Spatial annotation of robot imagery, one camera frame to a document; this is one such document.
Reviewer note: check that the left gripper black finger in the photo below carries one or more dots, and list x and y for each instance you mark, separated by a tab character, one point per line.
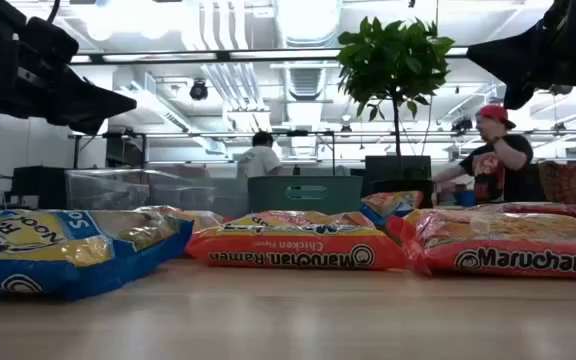
88	102
93	127

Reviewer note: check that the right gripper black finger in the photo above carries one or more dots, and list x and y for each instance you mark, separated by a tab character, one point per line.
520	96
513	55

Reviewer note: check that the red Maruchan ramen packet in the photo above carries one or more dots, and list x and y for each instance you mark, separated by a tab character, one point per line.
508	240
543	207

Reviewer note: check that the blue Maruchan ramen packet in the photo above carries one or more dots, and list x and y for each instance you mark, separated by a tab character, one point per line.
68	250
393	202

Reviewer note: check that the clear plastic bin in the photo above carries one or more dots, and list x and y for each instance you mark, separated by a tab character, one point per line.
108	190

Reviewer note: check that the black ceiling device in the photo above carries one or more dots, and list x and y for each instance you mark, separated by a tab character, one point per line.
462	124

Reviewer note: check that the person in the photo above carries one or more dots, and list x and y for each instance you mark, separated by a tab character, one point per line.
258	160
498	165

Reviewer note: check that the black cabinet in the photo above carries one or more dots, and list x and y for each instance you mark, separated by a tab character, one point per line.
38	187

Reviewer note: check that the patterned orange cloth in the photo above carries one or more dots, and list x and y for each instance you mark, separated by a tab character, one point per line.
563	182

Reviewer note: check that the black ceiling spotlight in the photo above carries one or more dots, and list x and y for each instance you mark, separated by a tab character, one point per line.
198	90

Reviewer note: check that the blue storage bin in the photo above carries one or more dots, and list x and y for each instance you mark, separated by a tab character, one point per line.
465	198

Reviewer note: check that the green leafy small tree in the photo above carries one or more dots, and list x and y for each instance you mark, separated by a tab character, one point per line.
393	60

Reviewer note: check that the black plant pot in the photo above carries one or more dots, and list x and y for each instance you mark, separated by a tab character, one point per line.
403	192

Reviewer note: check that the black box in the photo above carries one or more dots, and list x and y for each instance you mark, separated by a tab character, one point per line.
378	167

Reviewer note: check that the teal plastic bin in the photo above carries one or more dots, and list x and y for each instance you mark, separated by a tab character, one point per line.
328	195

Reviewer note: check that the black metal frame stand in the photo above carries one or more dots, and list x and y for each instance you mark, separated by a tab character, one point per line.
75	150

